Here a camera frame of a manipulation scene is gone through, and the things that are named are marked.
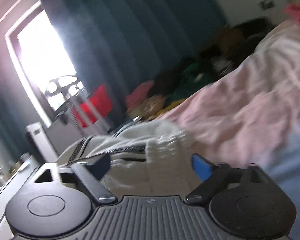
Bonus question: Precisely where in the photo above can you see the white hooded sweatshirt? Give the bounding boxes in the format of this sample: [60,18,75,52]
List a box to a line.
[56,120,200,198]

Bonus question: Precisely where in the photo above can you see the pile of assorted clothes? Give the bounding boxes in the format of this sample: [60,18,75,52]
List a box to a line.
[126,17,275,120]

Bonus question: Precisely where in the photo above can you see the white desk with drawers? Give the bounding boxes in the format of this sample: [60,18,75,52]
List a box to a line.
[0,156,39,239]

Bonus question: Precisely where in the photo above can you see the white floor heater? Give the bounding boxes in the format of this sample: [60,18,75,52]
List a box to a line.
[26,122,58,163]

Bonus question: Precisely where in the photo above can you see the pastel pink quilted blanket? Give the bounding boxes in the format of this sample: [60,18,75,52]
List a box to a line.
[162,20,300,167]

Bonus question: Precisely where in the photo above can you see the silver tripod stand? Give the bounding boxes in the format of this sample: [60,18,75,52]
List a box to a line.
[44,75,101,134]

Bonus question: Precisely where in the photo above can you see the red cloth on stand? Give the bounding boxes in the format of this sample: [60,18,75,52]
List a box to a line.
[73,85,113,131]

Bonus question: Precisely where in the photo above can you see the dark teal curtain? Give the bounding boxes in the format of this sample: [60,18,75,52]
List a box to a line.
[41,0,227,126]

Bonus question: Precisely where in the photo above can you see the pink garment on bed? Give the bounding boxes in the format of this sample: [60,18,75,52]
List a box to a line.
[285,3,300,24]

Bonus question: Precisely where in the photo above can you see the wall power socket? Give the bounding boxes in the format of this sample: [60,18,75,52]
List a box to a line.
[258,0,275,10]

